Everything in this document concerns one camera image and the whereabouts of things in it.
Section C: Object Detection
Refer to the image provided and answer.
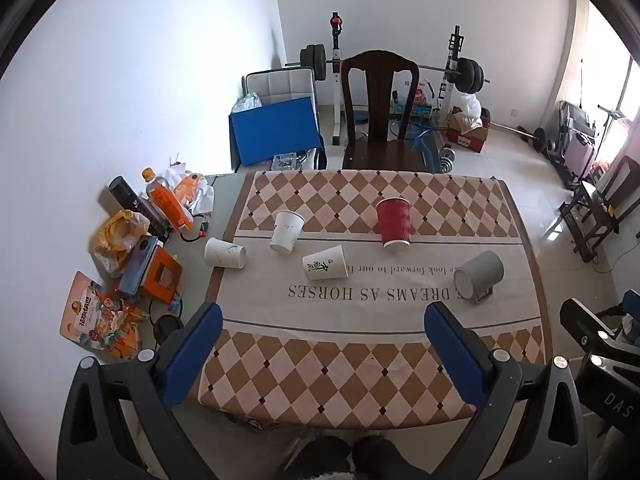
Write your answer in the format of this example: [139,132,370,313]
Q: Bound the brown checked tablecloth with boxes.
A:
[197,170,553,431]

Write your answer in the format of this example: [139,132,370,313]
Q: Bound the small dumbbell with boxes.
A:
[437,144,459,174]

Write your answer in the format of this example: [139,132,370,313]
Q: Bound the white padded chair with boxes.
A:
[242,67,319,112]

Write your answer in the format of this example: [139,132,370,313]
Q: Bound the long barbell with small plate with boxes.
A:
[492,121,549,154]

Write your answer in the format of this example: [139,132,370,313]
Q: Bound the grey mug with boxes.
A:
[453,250,505,305]

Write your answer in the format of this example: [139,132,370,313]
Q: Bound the dark blue box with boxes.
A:
[117,234,162,297]

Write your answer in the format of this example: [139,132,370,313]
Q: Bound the orange snack packet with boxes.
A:
[59,270,144,361]

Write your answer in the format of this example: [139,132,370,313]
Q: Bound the white plastic bag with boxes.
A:
[457,92,484,122]

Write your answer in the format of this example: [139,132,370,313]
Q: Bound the black exercise machine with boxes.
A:
[546,101,603,188]

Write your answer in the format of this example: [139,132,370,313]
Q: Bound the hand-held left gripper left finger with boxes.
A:
[56,302,224,480]

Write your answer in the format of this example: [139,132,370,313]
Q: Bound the yellow plastic bag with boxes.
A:
[89,209,152,279]

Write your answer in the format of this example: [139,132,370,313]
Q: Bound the black round object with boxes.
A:
[152,314,184,347]

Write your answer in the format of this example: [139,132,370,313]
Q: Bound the dark wooden armchair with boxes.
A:
[559,154,640,263]

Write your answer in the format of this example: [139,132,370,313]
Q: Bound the white paper cup black print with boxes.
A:
[302,244,349,281]

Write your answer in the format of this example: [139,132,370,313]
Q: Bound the white bag with red print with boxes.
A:
[392,72,437,109]

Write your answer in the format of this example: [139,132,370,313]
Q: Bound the barbell with black plates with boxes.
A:
[285,44,492,96]

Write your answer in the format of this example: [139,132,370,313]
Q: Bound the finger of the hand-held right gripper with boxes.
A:
[559,298,621,356]

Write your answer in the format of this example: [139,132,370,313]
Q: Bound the plain white paper cup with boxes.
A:
[204,237,247,269]
[270,209,306,255]

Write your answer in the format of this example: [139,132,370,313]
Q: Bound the crumpled white paper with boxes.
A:
[164,159,217,217]

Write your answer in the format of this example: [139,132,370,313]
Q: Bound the orange snack bag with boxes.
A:
[172,172,205,208]

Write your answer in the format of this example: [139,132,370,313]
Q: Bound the black cylindrical bottle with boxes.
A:
[108,175,172,244]

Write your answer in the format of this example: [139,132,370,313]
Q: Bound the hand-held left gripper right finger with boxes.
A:
[423,301,587,480]

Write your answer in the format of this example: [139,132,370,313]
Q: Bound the red ribbed paper cup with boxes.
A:
[376,197,413,250]

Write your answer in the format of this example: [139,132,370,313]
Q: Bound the white barbell rack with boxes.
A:
[326,11,465,147]

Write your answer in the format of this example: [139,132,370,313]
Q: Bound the red cardboard box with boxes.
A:
[444,107,491,154]

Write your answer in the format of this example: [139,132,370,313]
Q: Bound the dark wooden chair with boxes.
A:
[340,50,432,174]

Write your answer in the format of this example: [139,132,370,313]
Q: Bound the orange drink bottle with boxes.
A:
[141,167,194,234]

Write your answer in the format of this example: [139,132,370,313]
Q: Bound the blue board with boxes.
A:
[228,95,324,167]

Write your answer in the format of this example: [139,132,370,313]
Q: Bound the orange box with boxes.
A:
[136,248,184,304]

